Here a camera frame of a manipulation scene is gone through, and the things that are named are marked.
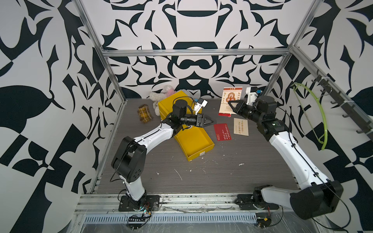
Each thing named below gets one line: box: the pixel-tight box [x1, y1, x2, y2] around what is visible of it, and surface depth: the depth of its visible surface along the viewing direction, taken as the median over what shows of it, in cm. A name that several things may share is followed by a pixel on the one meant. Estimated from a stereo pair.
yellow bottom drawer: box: [173, 126, 215, 162], surface depth 97 cm
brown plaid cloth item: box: [137, 103, 153, 124], surface depth 113 cm
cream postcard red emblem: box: [218, 86, 243, 117], surface depth 76 cm
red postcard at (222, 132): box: [213, 123, 233, 142], surface depth 103 cm
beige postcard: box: [233, 117, 250, 137], surface depth 105 cm
